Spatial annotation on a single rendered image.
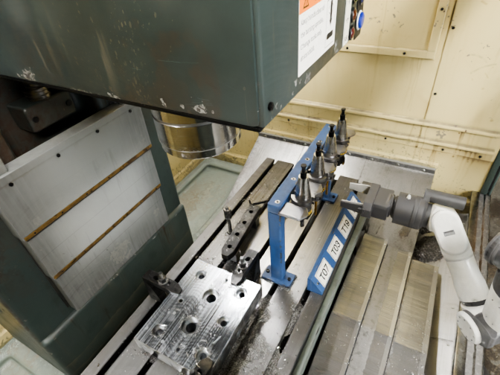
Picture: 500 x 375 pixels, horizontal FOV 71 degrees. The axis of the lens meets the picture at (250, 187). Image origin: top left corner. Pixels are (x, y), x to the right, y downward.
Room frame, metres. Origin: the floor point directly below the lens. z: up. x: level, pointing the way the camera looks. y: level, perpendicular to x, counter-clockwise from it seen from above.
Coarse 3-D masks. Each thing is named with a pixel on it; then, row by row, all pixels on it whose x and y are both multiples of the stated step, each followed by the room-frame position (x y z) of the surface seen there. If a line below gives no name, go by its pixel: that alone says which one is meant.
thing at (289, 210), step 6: (288, 204) 0.69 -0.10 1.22; (294, 204) 0.69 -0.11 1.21; (282, 210) 0.67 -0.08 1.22; (288, 210) 0.67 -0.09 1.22; (294, 210) 0.67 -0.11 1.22; (300, 210) 0.66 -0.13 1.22; (306, 210) 0.66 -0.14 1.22; (282, 216) 0.65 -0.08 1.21; (288, 216) 0.65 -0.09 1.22; (294, 216) 0.64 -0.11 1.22; (300, 216) 0.64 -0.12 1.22; (306, 216) 0.64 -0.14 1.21
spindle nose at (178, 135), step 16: (160, 112) 0.53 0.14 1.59; (160, 128) 0.54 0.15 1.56; (176, 128) 0.52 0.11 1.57; (192, 128) 0.52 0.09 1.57; (208, 128) 0.52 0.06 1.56; (224, 128) 0.53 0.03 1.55; (176, 144) 0.52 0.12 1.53; (192, 144) 0.52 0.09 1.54; (208, 144) 0.52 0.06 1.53; (224, 144) 0.53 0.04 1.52
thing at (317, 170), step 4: (316, 156) 0.79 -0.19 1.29; (320, 156) 0.79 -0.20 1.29; (312, 160) 0.80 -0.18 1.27; (316, 160) 0.79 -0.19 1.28; (320, 160) 0.79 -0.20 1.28; (312, 164) 0.80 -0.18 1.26; (316, 164) 0.79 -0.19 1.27; (320, 164) 0.79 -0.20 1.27; (312, 168) 0.79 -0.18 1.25; (316, 168) 0.79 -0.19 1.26; (320, 168) 0.79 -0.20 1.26; (312, 172) 0.79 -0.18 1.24; (316, 172) 0.78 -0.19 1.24; (320, 172) 0.78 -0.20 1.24; (324, 172) 0.79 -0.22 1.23; (312, 176) 0.79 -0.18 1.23; (316, 176) 0.78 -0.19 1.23; (320, 176) 0.78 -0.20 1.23
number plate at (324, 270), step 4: (324, 260) 0.70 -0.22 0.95; (320, 264) 0.68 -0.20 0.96; (324, 264) 0.69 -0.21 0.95; (328, 264) 0.70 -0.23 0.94; (320, 268) 0.67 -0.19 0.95; (324, 268) 0.68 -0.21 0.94; (328, 268) 0.69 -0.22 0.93; (332, 268) 0.69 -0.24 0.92; (316, 272) 0.65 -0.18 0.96; (320, 272) 0.66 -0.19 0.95; (324, 272) 0.67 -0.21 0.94; (328, 272) 0.67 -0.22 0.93; (316, 276) 0.64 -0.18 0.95; (320, 276) 0.65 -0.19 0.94; (324, 276) 0.66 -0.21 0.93; (328, 276) 0.66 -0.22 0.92; (320, 280) 0.64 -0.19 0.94; (324, 280) 0.65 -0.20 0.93; (324, 284) 0.63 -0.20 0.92
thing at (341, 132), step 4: (340, 120) 0.98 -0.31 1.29; (344, 120) 0.98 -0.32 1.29; (340, 124) 0.98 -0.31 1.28; (344, 124) 0.98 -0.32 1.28; (336, 128) 0.99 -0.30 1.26; (340, 128) 0.97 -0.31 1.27; (344, 128) 0.97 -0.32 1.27; (336, 132) 0.98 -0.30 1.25; (340, 132) 0.97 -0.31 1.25; (344, 132) 0.97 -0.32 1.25; (336, 136) 0.98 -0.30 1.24; (340, 136) 0.97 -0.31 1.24; (344, 136) 0.97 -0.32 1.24; (340, 140) 0.97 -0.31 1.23
